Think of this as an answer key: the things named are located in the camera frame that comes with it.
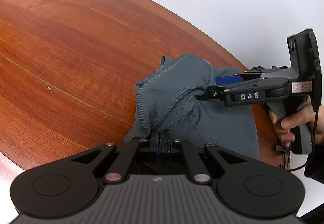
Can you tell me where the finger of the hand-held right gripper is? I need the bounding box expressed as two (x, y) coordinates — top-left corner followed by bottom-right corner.
(215, 66), (286, 86)
(197, 84), (230, 102)

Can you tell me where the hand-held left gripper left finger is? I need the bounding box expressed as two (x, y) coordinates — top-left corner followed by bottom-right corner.
(58, 130), (161, 184)

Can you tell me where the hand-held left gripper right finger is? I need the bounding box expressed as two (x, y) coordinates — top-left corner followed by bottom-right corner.
(160, 129), (264, 185)

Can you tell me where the grey jacket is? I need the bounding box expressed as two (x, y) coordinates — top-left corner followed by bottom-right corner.
(123, 53), (260, 161)

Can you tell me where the person's right forearm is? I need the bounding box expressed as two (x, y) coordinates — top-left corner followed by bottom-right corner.
(304, 142), (324, 179)

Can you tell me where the person's right hand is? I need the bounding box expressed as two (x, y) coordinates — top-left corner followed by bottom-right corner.
(268, 95), (324, 148)

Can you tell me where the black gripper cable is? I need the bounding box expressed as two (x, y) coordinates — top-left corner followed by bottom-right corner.
(273, 104), (320, 172)

